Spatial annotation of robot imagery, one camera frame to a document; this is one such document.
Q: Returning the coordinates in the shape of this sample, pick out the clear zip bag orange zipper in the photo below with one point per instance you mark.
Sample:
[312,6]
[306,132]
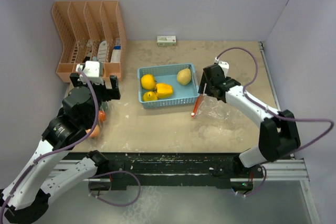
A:
[106,107]

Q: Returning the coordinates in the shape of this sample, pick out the small orange pumpkin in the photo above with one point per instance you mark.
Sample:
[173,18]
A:
[102,116]

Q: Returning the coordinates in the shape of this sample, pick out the orange plastic file organizer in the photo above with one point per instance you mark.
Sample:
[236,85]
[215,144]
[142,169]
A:
[82,26]

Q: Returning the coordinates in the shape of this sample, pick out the small yellow pear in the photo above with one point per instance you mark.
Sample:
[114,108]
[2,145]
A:
[149,96]

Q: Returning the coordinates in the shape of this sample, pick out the pale yellow pear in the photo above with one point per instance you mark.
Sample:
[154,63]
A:
[184,76]

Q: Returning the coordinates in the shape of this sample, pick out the white striped packet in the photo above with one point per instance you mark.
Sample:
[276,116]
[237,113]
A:
[102,51]

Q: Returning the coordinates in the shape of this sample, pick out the white blue packet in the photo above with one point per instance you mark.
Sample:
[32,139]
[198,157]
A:
[116,52]

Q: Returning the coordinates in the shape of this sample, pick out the black white packet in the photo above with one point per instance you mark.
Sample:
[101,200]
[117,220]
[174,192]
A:
[88,52]

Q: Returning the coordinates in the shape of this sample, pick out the yellow bell pepper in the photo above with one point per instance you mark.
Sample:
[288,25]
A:
[163,90]

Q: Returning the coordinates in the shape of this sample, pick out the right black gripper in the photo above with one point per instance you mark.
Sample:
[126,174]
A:
[201,87]

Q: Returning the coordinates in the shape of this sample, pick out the red yellow peach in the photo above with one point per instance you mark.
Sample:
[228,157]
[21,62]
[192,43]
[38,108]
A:
[96,132]

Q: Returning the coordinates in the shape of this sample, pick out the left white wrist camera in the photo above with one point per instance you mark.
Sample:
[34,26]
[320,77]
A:
[93,70]

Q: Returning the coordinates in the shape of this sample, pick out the small white green box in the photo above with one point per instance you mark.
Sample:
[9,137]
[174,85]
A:
[163,40]

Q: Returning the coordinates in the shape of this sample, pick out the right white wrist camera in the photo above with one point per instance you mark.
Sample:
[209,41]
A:
[224,65]

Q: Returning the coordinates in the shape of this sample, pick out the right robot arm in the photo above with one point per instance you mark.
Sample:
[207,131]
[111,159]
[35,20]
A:
[278,133]

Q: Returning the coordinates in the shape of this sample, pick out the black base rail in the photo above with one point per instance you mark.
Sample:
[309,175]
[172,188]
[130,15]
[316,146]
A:
[220,170]

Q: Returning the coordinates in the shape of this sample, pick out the blue plastic basket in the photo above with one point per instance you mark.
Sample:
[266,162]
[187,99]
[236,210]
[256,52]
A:
[182,95]

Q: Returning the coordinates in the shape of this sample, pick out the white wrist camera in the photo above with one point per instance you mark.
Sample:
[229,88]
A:
[224,65]
[93,70]

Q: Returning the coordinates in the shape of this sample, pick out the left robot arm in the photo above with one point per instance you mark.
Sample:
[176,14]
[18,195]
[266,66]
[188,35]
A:
[29,196]

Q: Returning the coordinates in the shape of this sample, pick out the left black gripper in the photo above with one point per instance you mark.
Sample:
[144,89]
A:
[108,93]

